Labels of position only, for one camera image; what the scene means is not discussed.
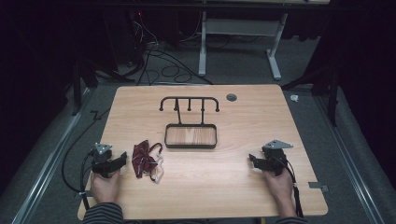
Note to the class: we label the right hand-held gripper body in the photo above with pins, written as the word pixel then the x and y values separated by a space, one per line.
pixel 274 157

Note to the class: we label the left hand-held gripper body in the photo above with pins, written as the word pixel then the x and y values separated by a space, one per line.
pixel 101 158

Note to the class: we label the dark red face mask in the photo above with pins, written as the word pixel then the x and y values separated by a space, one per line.
pixel 143 160

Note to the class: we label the black hook rack wooden base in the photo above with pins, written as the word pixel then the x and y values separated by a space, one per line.
pixel 190 135

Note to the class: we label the person's left hand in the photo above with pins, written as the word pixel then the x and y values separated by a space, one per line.
pixel 105 186

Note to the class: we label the person's right hand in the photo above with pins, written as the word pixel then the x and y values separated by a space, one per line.
pixel 281 186

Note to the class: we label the grey tape strip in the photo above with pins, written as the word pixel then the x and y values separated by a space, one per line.
pixel 317 185

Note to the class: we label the crumpled white paper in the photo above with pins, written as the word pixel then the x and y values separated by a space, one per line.
pixel 294 98

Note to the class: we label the black metal stand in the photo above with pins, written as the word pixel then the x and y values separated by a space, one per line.
pixel 77 90
pixel 333 93

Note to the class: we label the metal floor rail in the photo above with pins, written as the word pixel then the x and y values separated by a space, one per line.
pixel 348 165
pixel 46 165

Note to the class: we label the white desk frame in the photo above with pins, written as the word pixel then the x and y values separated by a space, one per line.
pixel 239 27

